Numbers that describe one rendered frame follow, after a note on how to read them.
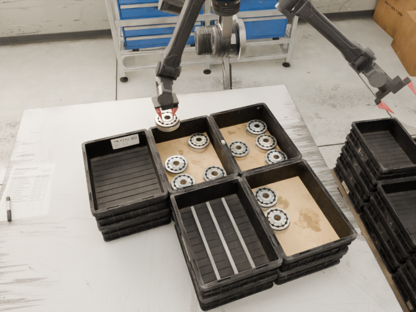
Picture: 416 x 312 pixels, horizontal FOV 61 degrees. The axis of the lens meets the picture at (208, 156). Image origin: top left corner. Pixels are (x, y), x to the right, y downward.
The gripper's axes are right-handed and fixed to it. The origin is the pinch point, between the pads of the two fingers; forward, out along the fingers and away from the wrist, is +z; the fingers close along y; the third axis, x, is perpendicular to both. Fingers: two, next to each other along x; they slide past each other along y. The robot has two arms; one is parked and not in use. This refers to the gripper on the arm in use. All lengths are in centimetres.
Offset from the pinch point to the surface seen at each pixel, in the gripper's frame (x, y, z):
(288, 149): -21, 50, 17
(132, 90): 165, -3, 106
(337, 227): -62, 51, 20
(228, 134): 2.9, 30.2, 22.8
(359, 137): 0, 114, 49
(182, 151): -1.4, 5.3, 22.4
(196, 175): -17.5, 7.1, 22.4
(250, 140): -4.5, 38.8, 22.9
